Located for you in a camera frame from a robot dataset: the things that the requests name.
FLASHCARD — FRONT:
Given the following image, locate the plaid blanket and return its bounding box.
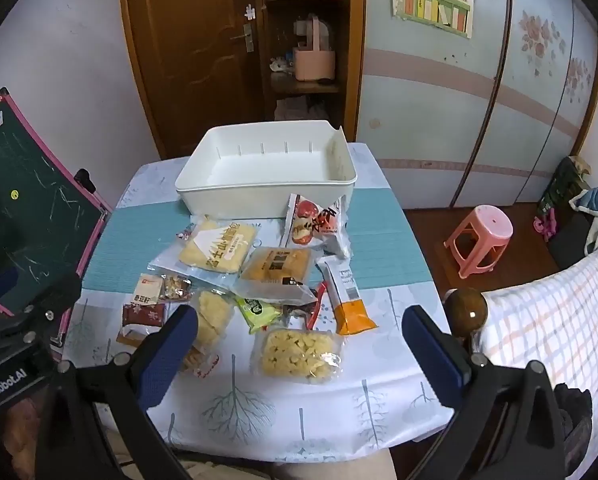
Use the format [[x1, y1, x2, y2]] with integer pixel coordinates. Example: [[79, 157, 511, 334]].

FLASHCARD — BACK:
[[471, 242, 598, 480]]

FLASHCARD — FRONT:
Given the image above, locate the dark bag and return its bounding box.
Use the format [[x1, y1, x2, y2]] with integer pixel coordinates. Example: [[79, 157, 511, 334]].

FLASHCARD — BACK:
[[536, 156, 592, 221]]

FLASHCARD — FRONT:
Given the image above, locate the wooden shelf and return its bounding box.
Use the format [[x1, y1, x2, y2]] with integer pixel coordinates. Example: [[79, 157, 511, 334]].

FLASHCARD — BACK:
[[256, 0, 365, 143]]

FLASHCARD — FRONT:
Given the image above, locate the wooden door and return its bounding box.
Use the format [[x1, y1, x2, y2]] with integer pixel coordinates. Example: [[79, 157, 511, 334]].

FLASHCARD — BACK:
[[119, 0, 265, 158]]

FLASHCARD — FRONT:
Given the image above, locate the pink framed chalkboard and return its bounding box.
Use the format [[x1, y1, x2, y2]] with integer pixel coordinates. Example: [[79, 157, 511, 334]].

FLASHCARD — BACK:
[[0, 87, 114, 321]]

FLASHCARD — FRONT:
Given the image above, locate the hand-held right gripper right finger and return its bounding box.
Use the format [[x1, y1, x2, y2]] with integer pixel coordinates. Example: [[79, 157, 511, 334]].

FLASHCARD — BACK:
[[403, 304, 566, 480]]

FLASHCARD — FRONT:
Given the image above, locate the yellow bread packet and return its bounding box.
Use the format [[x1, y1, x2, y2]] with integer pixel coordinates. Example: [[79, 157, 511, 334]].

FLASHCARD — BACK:
[[149, 215, 262, 291]]

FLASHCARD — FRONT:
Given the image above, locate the white and brown cracker packet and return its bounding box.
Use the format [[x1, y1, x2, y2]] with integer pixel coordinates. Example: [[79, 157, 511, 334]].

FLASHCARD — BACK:
[[129, 272, 162, 307]]

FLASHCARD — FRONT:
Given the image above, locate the yellow puffed rice packet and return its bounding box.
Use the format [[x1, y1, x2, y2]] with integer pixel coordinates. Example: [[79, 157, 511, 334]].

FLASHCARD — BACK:
[[250, 327, 344, 386]]

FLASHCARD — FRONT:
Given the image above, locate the floral sliding wardrobe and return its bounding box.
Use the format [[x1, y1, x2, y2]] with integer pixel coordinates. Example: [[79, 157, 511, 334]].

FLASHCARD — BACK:
[[354, 0, 598, 208]]

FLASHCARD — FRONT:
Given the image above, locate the red apple print packet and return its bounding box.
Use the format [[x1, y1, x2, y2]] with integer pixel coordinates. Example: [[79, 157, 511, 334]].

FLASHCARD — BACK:
[[283, 192, 325, 248]]

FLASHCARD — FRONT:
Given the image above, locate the white plastic bin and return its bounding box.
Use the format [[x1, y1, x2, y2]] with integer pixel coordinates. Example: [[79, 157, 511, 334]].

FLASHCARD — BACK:
[[175, 120, 359, 221]]

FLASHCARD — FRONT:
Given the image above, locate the metal door handle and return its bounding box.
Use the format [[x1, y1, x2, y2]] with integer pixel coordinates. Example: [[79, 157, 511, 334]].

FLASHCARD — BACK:
[[229, 22, 256, 54]]

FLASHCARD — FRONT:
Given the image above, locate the small red snack packet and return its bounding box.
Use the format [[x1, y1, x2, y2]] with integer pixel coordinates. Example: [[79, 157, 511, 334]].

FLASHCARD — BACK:
[[284, 282, 330, 331]]

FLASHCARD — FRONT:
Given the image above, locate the wooden bedpost knob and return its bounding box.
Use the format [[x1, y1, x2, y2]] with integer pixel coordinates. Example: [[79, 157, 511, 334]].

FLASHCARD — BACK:
[[444, 287, 488, 333]]

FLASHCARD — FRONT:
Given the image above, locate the small clear candy packet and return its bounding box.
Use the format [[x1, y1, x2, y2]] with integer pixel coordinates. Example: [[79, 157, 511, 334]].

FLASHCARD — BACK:
[[158, 274, 196, 303]]

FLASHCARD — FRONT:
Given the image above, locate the green snack packet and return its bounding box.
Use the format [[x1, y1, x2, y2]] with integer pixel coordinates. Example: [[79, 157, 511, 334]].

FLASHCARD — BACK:
[[235, 296, 284, 335]]

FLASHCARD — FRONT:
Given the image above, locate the brown cake packet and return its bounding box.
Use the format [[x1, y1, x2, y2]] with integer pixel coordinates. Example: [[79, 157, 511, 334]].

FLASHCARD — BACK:
[[234, 246, 320, 306]]

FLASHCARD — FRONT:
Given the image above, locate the orange and white stick packet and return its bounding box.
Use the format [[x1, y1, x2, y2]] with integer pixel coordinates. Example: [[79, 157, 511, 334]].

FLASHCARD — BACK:
[[316, 258, 379, 336]]

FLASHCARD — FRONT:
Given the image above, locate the pink basket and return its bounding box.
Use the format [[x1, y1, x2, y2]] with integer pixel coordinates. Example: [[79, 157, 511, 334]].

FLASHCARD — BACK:
[[293, 17, 336, 83]]

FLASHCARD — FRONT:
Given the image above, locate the pink plastic stool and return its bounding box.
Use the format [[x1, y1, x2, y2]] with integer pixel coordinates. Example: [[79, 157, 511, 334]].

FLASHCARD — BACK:
[[444, 205, 514, 280]]

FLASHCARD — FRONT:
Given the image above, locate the red and white snack packet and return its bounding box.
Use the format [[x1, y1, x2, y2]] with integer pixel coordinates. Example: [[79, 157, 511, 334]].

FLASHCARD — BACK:
[[311, 199, 352, 258]]

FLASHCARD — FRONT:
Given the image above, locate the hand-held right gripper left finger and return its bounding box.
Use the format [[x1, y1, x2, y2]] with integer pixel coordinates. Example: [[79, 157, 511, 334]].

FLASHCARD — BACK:
[[34, 304, 200, 480]]

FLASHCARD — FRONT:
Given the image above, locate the blue cloth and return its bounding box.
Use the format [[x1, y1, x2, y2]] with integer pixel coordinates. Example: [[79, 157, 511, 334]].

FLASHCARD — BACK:
[[569, 186, 598, 256]]

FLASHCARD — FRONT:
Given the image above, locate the dark red snack packet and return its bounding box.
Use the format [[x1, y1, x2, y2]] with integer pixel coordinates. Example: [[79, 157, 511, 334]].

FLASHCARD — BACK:
[[115, 302, 167, 348]]

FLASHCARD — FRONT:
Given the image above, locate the pink toy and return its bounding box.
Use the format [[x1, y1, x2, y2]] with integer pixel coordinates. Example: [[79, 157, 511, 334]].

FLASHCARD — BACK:
[[533, 210, 557, 241]]

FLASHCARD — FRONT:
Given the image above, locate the pale puffed rice packet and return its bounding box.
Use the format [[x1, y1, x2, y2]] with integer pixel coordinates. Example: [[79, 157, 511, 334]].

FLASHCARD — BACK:
[[179, 289, 236, 376]]

